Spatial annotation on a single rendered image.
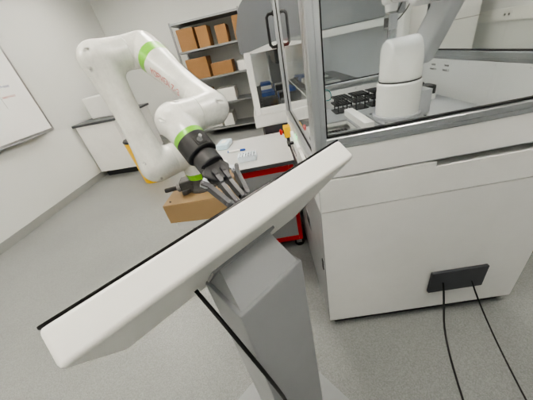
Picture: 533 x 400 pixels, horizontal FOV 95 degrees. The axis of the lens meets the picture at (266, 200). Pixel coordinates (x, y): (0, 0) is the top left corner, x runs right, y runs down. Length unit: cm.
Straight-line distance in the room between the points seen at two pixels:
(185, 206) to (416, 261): 109
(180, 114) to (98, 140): 409
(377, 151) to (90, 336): 86
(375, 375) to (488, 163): 103
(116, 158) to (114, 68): 376
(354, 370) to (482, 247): 82
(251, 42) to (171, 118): 146
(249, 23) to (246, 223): 187
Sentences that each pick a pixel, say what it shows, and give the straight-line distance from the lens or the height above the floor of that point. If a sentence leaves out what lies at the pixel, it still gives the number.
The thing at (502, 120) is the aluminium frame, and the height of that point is 104.
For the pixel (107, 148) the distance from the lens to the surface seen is 479.
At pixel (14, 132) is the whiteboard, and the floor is 106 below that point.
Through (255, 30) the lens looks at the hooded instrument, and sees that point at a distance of 212.
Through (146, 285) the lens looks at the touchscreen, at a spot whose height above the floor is 118.
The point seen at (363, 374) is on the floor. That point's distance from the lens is 150.
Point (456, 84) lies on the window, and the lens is 100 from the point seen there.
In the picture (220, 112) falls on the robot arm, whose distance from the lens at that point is 81.
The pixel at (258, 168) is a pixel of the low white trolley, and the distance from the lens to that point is 156.
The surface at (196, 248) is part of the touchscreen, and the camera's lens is 33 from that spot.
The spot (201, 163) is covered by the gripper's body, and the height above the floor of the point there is 115.
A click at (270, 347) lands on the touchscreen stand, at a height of 88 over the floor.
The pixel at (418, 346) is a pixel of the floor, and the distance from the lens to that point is 161.
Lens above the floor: 138
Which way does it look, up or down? 32 degrees down
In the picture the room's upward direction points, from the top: 12 degrees counter-clockwise
